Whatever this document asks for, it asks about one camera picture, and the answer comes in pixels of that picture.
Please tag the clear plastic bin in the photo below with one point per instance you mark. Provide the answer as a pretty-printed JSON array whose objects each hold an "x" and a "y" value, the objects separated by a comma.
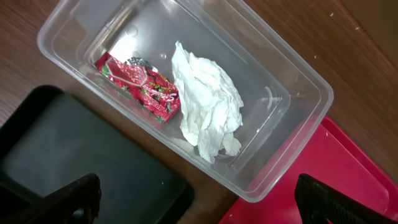
[{"x": 284, "y": 98}]

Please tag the red serving tray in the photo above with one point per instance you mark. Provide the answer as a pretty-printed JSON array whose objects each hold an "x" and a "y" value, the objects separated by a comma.
[{"x": 332, "y": 157}]

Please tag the red snack wrapper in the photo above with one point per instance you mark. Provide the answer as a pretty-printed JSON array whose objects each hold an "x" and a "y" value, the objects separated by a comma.
[{"x": 143, "y": 82}]

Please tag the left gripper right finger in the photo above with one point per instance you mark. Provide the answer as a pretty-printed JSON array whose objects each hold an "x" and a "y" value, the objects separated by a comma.
[{"x": 319, "y": 203}]

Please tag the black tray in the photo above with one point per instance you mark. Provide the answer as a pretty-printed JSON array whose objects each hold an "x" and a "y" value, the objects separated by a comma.
[{"x": 52, "y": 140}]

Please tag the white tissue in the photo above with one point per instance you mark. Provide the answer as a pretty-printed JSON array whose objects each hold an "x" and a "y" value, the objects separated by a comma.
[{"x": 210, "y": 104}]

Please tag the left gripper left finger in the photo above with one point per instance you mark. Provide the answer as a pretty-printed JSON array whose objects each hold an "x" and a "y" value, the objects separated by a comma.
[{"x": 59, "y": 206}]

